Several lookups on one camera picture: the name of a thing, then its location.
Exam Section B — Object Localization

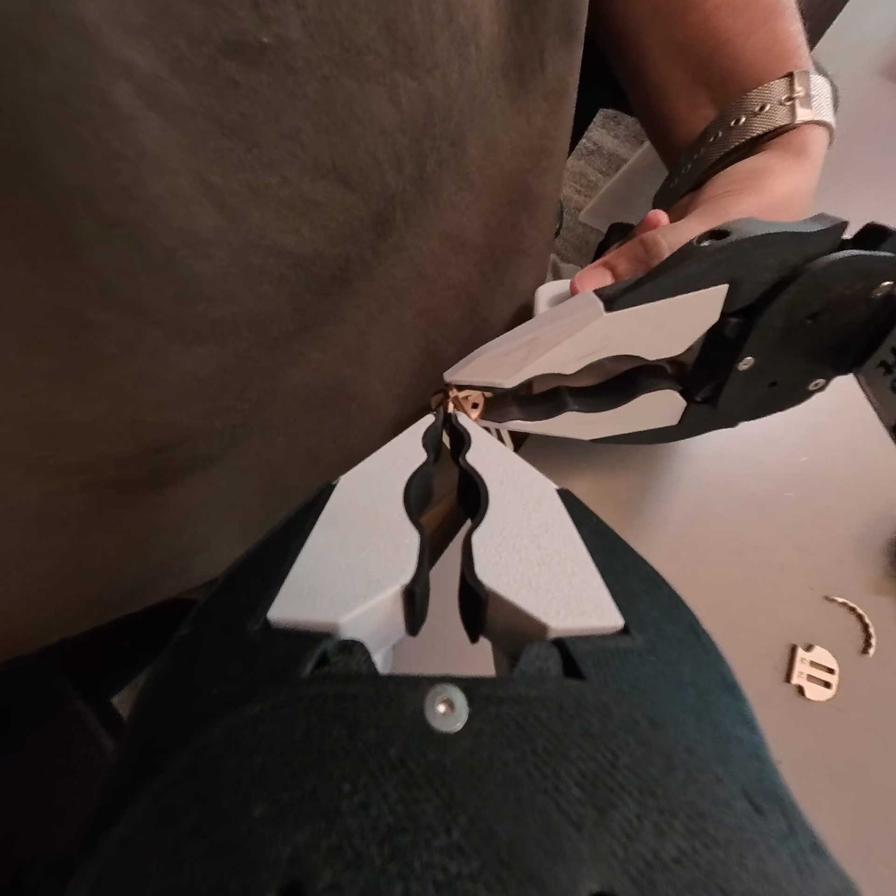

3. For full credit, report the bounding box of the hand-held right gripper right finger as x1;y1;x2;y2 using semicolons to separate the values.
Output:
447;416;626;679

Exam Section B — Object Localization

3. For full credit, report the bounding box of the person's left hand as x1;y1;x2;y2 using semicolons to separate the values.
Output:
570;119;835;296

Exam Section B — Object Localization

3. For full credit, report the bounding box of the beige wrist watch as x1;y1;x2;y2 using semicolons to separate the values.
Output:
658;70;837;204

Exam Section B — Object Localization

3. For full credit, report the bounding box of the wooden model frame assembly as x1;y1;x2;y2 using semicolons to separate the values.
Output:
430;384;492;423

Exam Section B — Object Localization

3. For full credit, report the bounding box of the round slotted wooden piece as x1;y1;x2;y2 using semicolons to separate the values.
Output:
785;643;839;702

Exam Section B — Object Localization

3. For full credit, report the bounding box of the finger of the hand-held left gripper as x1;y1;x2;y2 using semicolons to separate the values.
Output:
444;282;730;391
482;380;686;443

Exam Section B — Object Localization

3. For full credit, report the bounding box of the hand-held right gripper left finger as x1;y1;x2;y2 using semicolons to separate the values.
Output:
266;412;449;674

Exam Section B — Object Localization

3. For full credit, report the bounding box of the curved toothed wooden piece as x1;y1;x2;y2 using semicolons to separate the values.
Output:
825;595;877;658

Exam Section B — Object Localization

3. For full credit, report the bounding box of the person's left forearm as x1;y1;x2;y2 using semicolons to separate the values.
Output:
587;0;827;176

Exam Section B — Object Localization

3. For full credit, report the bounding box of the grey desk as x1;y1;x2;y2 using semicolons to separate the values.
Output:
392;0;896;865

